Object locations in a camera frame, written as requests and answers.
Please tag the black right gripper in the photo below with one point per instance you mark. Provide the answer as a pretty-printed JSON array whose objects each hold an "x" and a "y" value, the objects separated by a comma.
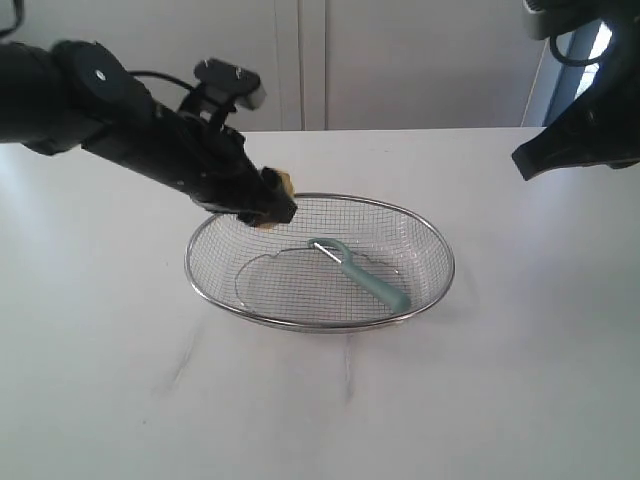
[{"x": 600, "y": 127}]

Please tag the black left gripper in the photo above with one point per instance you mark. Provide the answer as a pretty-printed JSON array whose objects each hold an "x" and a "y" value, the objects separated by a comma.
[{"x": 213, "y": 170}]

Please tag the yellow lemon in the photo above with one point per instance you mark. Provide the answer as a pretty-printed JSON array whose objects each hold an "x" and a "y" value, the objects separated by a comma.
[{"x": 280, "y": 208}]

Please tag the teal handled peeler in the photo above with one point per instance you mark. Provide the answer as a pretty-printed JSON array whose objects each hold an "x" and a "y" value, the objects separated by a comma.
[{"x": 392, "y": 297}]

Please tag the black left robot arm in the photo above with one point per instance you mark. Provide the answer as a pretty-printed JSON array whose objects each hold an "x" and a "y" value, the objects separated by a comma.
[{"x": 79, "y": 95}]

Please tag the oval wire mesh basket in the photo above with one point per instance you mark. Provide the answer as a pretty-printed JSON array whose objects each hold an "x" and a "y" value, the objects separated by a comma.
[{"x": 271, "y": 276}]

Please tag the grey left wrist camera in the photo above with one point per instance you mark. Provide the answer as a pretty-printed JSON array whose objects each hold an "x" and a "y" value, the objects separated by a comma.
[{"x": 222, "y": 88}]

